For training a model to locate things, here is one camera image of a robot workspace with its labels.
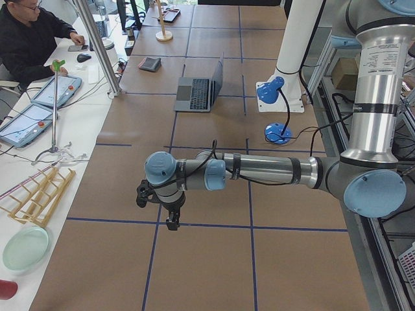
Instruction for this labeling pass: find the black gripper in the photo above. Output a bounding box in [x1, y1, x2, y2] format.
[161, 191, 185, 231]

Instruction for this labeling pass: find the grey laptop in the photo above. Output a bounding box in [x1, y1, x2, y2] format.
[174, 53, 224, 113]

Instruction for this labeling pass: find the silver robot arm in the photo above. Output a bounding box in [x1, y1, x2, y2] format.
[136, 1, 414, 231]

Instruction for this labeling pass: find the blue desk lamp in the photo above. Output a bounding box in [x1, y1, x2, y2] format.
[256, 76, 291, 145]

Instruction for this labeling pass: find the metal grabber tool green tip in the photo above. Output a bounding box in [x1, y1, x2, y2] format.
[33, 60, 65, 165]

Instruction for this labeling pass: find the wooden dish rack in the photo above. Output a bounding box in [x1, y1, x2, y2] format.
[1, 166, 76, 228]

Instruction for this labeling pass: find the green glass plate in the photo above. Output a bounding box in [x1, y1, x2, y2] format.
[3, 226, 49, 272]

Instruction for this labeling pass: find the upper teach pendant tablet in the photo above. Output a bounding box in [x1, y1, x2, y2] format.
[30, 75, 82, 109]

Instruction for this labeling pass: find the teach pendant tablet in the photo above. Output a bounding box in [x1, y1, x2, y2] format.
[1, 104, 53, 148]
[30, 75, 82, 109]

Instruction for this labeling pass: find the lower teach pendant tablet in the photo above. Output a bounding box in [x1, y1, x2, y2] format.
[1, 104, 53, 148]

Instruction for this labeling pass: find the red cup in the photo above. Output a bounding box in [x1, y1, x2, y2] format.
[0, 279, 18, 300]

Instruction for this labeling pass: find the wooden stand with round base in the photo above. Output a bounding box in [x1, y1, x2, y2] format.
[154, 0, 173, 42]

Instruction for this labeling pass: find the black computer mouse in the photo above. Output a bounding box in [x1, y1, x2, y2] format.
[77, 53, 91, 63]

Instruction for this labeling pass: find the smartphone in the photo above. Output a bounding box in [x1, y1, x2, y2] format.
[68, 45, 88, 52]

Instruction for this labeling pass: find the cardboard box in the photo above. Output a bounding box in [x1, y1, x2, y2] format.
[331, 58, 359, 91]

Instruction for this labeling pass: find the white pillar base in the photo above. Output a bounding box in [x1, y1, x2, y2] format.
[257, 0, 325, 113]

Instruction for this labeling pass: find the person in black jacket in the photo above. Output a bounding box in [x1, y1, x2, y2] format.
[1, 1, 85, 86]

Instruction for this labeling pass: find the white plastic basket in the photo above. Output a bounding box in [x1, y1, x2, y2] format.
[398, 243, 414, 290]

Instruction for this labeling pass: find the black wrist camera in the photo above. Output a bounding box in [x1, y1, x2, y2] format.
[136, 179, 154, 208]

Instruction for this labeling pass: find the aluminium frame post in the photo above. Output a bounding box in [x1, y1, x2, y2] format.
[74, 0, 121, 97]

